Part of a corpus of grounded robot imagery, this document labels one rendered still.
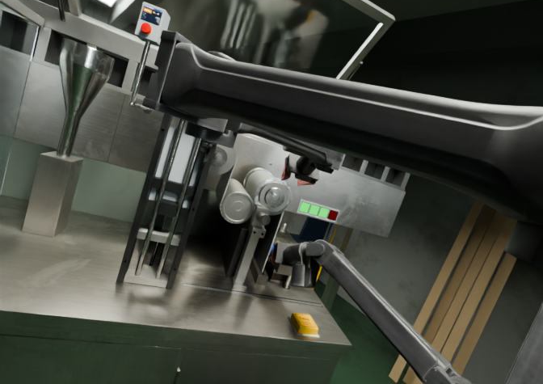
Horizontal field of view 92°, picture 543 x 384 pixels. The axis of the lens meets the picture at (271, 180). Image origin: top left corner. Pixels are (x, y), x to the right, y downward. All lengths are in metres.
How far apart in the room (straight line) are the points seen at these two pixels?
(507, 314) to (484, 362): 0.46
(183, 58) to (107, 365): 0.82
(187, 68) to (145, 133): 1.02
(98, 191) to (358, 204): 1.29
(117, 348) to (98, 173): 0.72
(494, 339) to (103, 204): 3.03
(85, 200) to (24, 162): 0.26
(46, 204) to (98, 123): 0.38
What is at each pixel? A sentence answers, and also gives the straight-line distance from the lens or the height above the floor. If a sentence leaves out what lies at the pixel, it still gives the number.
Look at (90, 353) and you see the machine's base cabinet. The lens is 0.92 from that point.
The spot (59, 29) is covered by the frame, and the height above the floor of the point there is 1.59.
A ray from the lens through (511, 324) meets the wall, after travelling 3.10.
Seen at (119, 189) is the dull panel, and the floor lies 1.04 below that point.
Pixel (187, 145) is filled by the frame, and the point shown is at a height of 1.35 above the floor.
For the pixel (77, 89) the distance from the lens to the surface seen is 1.06.
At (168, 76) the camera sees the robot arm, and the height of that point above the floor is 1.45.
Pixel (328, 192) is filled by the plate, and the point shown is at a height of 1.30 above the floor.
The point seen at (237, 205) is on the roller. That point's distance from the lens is 0.98.
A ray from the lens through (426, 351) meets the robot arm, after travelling 0.67.
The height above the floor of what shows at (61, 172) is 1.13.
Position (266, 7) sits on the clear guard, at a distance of 1.13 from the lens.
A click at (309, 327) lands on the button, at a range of 0.96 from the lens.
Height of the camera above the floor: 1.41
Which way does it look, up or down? 6 degrees down
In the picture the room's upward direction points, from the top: 19 degrees clockwise
